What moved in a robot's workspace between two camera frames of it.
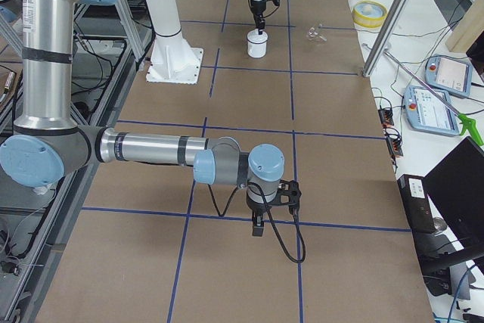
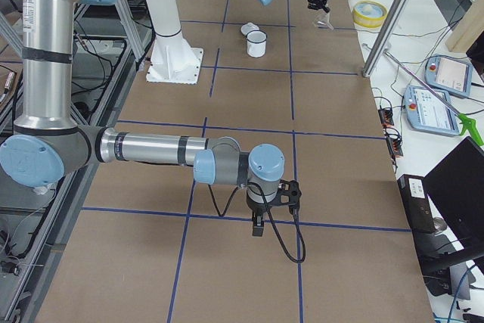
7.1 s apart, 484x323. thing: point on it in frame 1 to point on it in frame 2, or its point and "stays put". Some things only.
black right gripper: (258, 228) stays put
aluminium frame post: (379, 48) stays put
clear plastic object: (316, 35) to (322, 20)
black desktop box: (417, 203) stays put
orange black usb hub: (386, 117) stays put
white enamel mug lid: (254, 36) to (249, 27)
